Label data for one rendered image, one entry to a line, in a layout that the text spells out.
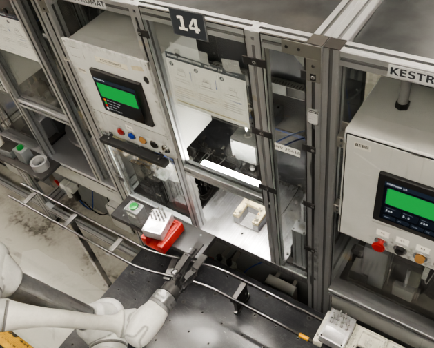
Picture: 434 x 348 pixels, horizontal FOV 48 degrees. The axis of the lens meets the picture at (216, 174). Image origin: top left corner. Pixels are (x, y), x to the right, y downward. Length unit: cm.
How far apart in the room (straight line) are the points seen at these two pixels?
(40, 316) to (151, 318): 37
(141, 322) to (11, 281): 46
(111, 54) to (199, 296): 119
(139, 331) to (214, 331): 56
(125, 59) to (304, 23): 65
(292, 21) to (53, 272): 265
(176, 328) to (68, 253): 151
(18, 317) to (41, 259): 197
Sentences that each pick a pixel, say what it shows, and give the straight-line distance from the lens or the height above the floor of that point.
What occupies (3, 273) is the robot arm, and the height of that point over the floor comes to 141.
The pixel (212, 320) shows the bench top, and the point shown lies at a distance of 227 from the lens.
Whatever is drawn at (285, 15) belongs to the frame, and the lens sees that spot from 139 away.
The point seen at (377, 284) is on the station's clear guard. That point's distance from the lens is 190.
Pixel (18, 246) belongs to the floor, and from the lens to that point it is 383.
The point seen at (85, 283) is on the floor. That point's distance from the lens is 340.
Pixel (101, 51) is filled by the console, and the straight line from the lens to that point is 178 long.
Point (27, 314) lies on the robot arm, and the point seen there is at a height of 136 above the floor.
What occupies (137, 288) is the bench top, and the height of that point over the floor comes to 68.
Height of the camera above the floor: 270
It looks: 47 degrees down
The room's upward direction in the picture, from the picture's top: 12 degrees counter-clockwise
